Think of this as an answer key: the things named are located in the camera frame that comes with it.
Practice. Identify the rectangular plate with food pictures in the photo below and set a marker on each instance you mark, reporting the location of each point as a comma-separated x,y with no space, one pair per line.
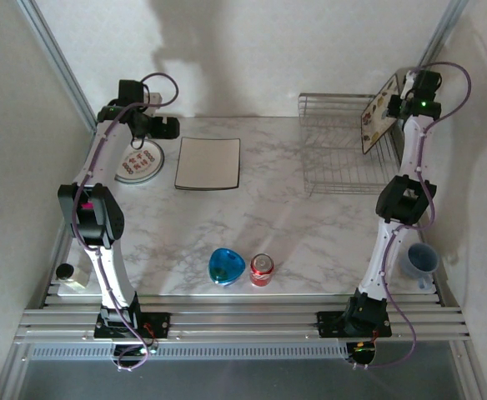
377,121

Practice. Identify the red soda can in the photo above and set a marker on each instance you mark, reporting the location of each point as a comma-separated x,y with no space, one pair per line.
262,270

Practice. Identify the glass bottle black cap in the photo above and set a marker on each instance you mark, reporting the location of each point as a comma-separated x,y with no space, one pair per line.
64,271

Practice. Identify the blue triangular container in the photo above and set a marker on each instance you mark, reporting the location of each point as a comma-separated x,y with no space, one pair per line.
227,266

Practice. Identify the blue plastic cup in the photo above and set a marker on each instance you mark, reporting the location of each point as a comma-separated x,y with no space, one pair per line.
418,266

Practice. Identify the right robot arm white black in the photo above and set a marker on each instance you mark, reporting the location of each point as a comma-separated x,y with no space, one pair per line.
414,150

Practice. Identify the aluminium corner post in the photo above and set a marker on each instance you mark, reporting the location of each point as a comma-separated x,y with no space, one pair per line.
441,33
56,56

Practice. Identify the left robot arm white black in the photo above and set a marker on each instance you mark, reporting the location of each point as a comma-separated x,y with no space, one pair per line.
97,154

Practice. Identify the round plate red green print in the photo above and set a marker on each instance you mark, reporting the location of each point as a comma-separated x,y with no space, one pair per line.
141,164

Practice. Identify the white square plate dark rim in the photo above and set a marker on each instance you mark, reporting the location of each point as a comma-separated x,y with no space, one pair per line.
208,162

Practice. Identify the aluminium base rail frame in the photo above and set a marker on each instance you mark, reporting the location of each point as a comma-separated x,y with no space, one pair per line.
243,321

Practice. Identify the black controller box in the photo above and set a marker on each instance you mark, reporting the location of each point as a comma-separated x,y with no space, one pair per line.
122,352
362,354

